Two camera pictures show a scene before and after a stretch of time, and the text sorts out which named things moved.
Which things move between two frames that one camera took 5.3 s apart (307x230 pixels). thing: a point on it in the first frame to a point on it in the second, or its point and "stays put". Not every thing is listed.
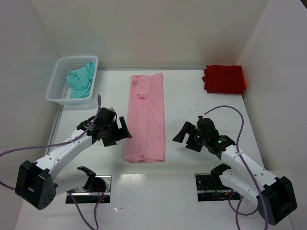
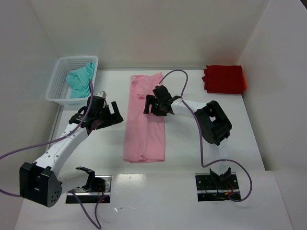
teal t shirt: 79,81 stays put
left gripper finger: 109,141 to 103,123
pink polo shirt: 145,140 stays put
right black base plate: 211,188 stays put
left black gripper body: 114,134 to 110,116
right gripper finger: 187,128 to 149,100
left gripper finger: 123,132 to 116,117
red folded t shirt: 225,79 stays put
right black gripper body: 190,139 to 152,105
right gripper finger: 193,144 to 160,111
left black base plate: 99,191 stays put
